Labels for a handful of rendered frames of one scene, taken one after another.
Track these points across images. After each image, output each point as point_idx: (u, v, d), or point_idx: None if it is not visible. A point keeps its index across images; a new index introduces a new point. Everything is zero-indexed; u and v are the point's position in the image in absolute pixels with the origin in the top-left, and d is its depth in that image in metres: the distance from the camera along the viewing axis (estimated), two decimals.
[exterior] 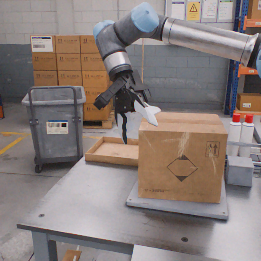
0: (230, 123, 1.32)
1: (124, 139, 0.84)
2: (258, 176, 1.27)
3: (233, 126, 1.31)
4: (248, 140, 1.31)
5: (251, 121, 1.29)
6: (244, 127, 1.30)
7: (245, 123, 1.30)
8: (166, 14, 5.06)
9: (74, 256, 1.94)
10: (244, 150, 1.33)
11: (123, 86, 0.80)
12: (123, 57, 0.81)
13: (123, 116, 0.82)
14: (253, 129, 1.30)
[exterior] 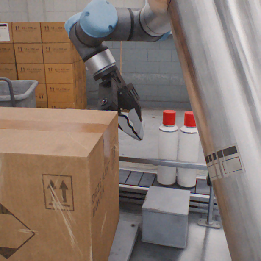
0: (159, 128, 0.75)
1: (137, 135, 0.79)
2: (205, 222, 0.71)
3: (162, 131, 0.74)
4: (189, 157, 0.74)
5: (194, 124, 0.72)
6: (182, 135, 0.73)
7: (184, 128, 0.73)
8: (146, 1, 4.49)
9: None
10: (184, 175, 0.76)
11: (117, 87, 0.75)
12: (111, 56, 0.75)
13: (123, 115, 0.78)
14: (197, 137, 0.73)
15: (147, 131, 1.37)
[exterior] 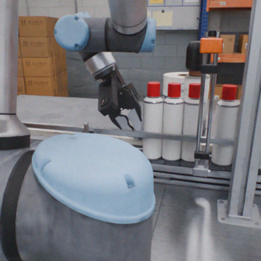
0: (143, 100, 0.74)
1: None
2: None
3: (146, 103, 0.73)
4: (174, 129, 0.73)
5: (178, 94, 0.72)
6: (167, 106, 0.72)
7: (168, 99, 0.72)
8: None
9: None
10: (170, 148, 0.75)
11: (117, 87, 0.75)
12: (111, 56, 0.75)
13: (123, 115, 0.78)
14: (182, 108, 0.73)
15: (85, 112, 1.43)
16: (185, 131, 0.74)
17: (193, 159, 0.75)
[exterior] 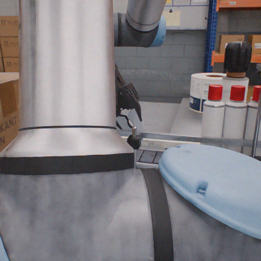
0: (204, 103, 0.70)
1: None
2: None
3: (208, 107, 0.69)
4: (237, 134, 0.70)
5: (242, 98, 0.68)
6: (231, 110, 0.69)
7: (232, 103, 0.69)
8: None
9: None
10: None
11: (117, 87, 0.75)
12: None
13: (123, 115, 0.78)
14: (246, 112, 0.69)
15: None
16: (248, 137, 0.70)
17: None
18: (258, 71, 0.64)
